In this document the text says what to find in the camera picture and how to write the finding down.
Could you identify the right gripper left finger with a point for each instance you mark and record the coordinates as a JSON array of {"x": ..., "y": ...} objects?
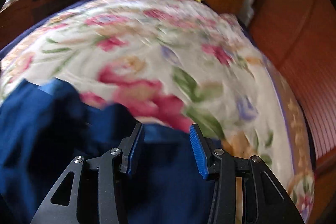
[{"x": 93, "y": 190}]

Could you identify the floral bed blanket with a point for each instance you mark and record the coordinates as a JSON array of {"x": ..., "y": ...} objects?
[{"x": 174, "y": 63}]

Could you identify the dark blue bed sheet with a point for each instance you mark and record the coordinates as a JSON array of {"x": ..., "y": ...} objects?
[{"x": 5, "y": 50}]

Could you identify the wooden louvred wardrobe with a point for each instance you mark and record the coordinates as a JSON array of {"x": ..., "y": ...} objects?
[{"x": 298, "y": 36}]

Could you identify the navy blue suit jacket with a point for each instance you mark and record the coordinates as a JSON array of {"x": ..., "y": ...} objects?
[{"x": 44, "y": 127}]

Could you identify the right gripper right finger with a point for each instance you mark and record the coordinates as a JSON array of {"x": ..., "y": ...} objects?
[{"x": 264, "y": 199}]

